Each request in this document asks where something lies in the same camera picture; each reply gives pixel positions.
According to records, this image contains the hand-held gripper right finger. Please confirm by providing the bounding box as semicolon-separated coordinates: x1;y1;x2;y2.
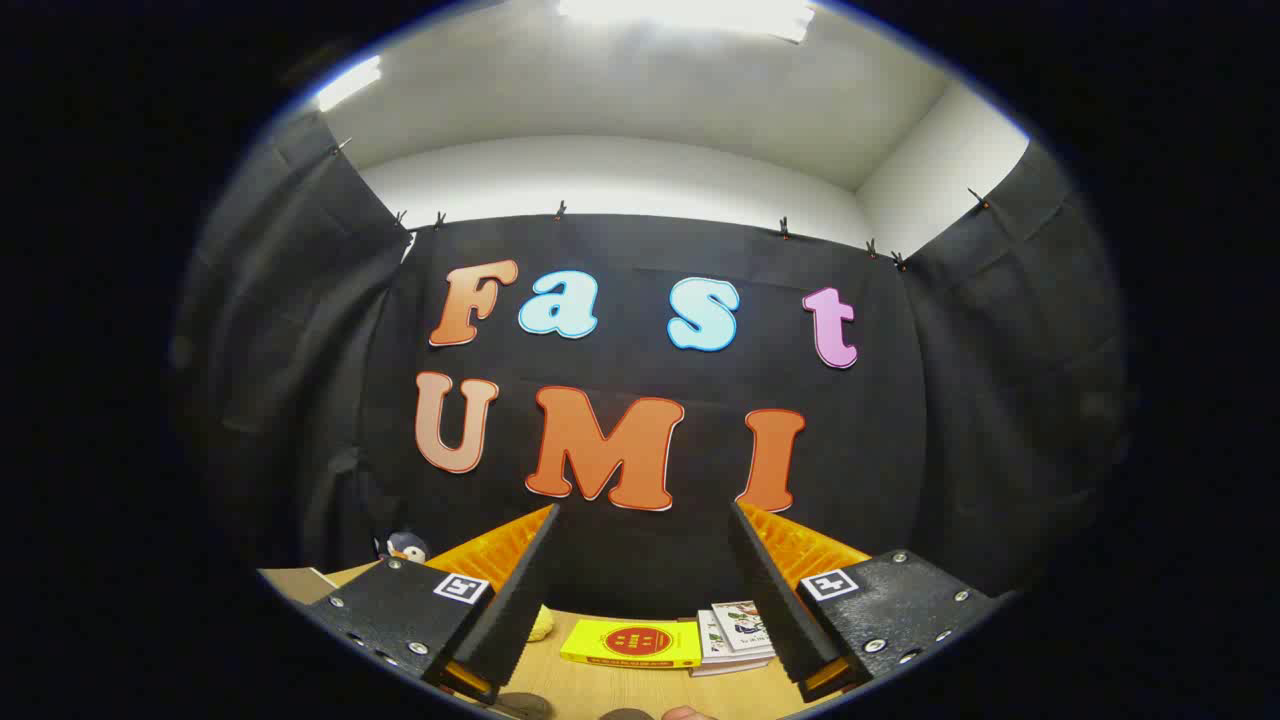
728;500;1001;703

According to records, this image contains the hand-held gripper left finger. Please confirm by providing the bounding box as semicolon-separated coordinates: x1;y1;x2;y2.
300;503;561;706

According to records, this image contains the white illustrated book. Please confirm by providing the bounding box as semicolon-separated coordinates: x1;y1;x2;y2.
710;600;773;653

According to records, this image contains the black backdrop cloth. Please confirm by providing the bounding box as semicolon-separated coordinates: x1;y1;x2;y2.
170;108;1131;621

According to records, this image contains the yellow book with red circle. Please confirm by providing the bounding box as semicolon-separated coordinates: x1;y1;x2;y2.
559;617;704;670

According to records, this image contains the penguin plush toy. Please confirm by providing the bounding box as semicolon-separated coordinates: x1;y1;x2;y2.
375;529;432;566

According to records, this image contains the row of small cloth clips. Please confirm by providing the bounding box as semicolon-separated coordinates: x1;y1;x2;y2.
328;135;993;274

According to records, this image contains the small ceiling light panel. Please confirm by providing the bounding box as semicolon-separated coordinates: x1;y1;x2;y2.
314;54;384;113

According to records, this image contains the large ceiling light panel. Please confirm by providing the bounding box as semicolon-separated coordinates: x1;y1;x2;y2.
553;0;818;44

